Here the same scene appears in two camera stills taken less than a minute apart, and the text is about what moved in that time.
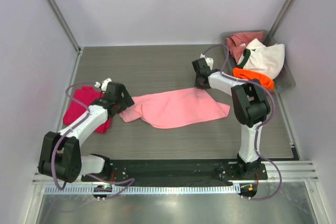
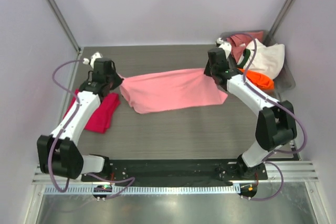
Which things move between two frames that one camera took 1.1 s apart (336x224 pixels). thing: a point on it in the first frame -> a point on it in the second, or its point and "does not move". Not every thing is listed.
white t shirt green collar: (269, 59) does not move
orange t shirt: (242, 73) does not move
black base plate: (151, 171) does not move
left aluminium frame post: (59, 14) does not move
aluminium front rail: (290, 171) does not move
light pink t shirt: (174, 109) -> (158, 91)
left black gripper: (126, 102) -> (118, 80)
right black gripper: (197, 85) -> (207, 71)
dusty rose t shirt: (236, 39) does not move
